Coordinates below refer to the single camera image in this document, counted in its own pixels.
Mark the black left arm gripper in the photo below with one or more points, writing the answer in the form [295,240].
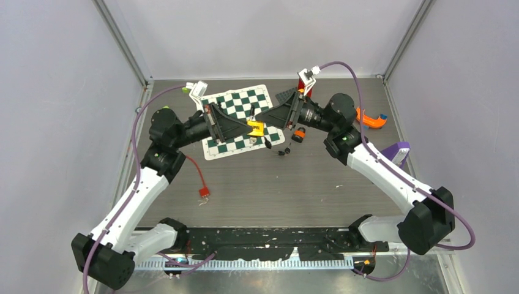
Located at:
[215,119]

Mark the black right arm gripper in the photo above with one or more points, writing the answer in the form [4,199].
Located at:
[285,116]

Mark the yellow black key fob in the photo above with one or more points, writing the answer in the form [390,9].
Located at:
[257,127]

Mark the black keys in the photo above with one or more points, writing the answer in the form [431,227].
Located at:
[285,151]

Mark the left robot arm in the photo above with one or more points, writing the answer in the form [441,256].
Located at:
[108,254]

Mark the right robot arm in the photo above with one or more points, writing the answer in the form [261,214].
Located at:
[427,213]

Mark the dark grey building baseplate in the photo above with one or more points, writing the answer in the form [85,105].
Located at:
[284,96]

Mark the green white chess mat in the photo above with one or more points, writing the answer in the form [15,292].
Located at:
[237,103]

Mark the red building block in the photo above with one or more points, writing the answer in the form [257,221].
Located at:
[305,88]

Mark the orange curved toy track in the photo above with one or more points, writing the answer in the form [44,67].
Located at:
[374,123]

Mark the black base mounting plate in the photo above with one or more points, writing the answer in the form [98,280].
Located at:
[275,243]

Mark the purple white device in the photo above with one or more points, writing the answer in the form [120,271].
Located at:
[397,153]

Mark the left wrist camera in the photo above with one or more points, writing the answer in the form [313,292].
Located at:
[196,91]

